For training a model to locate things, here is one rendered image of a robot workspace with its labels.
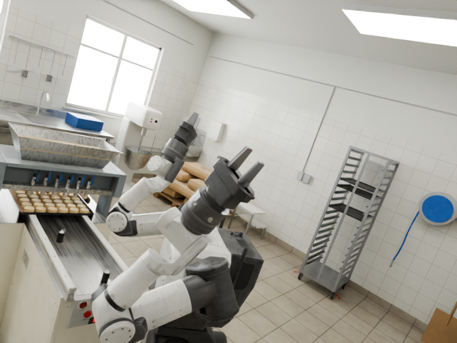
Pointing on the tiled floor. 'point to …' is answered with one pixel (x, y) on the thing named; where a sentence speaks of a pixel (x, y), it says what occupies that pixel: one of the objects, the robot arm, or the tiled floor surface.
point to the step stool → (249, 218)
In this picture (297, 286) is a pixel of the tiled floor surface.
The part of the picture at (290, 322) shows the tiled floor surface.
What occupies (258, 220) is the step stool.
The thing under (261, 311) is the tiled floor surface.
